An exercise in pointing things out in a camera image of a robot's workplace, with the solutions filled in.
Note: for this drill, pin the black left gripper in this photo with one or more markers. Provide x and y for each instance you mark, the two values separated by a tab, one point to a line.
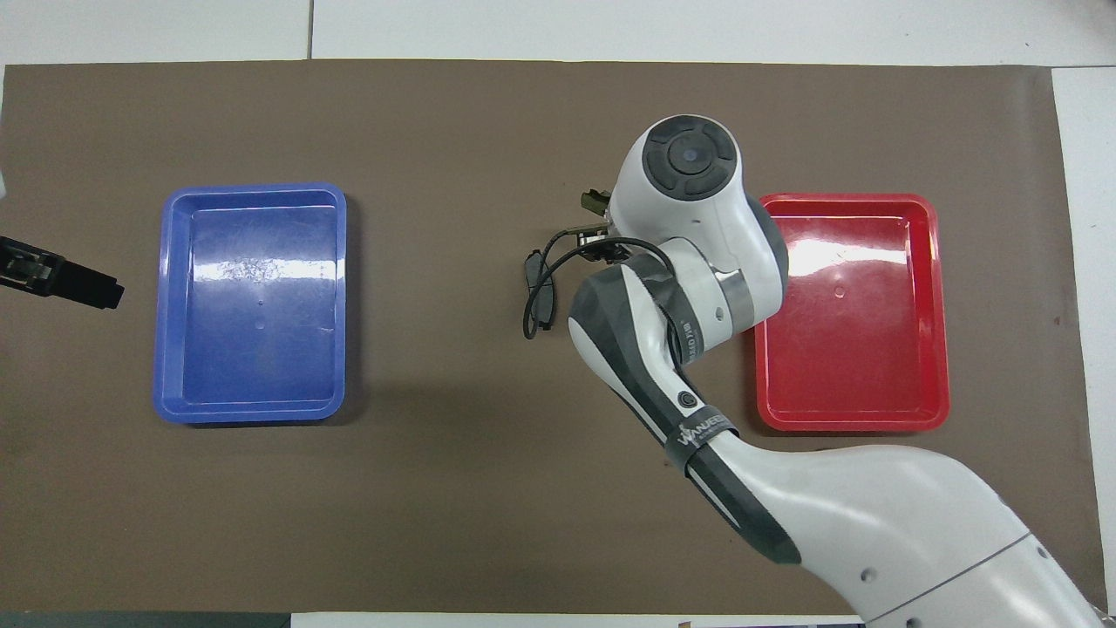
26	266

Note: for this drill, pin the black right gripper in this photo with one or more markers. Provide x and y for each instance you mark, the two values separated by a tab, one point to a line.
602	249

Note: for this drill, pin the dark brake pad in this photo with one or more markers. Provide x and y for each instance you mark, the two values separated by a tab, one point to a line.
545	301

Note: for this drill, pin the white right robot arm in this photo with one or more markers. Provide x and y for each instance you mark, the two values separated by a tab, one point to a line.
854	515

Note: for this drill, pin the blue plastic tray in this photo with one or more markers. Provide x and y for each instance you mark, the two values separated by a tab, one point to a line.
253	349

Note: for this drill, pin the red plastic tray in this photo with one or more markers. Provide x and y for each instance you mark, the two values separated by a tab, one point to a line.
863	349

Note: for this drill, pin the brown table mat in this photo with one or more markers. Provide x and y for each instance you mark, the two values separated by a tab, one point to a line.
436	506

